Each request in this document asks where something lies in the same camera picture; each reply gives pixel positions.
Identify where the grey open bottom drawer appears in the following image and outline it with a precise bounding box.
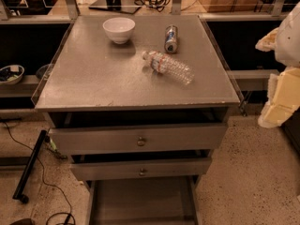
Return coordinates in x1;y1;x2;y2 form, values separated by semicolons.
86;176;203;225

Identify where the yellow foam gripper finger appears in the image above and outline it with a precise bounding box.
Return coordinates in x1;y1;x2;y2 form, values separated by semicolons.
255;28;278;52
258;67;300;128

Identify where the grey side shelf right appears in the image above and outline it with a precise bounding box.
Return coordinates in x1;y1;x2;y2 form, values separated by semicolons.
228;69;279;91

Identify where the white ceramic bowl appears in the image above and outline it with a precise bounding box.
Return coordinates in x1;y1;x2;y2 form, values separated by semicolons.
102;17;135;44

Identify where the blue silver soda can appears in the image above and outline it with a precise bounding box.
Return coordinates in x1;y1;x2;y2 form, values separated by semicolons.
164;24;178;53

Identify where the grey middle drawer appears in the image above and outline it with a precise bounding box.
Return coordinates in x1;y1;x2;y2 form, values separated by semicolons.
70;157;212;181

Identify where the grey drawer cabinet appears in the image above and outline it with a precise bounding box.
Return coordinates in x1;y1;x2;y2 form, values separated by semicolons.
31;14;242;225

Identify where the black monitor stand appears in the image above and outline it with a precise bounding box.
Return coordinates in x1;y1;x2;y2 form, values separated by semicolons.
89;0;142;14

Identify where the bowl with small items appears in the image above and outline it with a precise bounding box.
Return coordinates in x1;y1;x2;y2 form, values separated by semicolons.
0;65;24;84

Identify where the grey side shelf left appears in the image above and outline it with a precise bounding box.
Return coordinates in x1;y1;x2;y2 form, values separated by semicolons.
0;75;40;98

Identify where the grey side shelf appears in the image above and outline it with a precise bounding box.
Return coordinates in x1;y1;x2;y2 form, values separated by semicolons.
228;69;279;91
0;75;40;98

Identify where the black floor cable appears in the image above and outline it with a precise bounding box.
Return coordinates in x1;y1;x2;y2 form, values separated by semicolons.
0;119;77;225

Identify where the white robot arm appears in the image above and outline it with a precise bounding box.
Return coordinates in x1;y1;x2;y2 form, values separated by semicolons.
255;2;300;128

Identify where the clear plastic water bottle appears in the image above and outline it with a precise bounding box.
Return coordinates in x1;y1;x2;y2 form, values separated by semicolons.
142;51;194;85

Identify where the black bar on floor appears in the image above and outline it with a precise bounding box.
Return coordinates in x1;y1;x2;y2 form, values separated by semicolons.
13;130;47;204

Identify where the grey top drawer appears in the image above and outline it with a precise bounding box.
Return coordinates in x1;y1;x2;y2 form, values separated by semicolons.
50;123;227;155

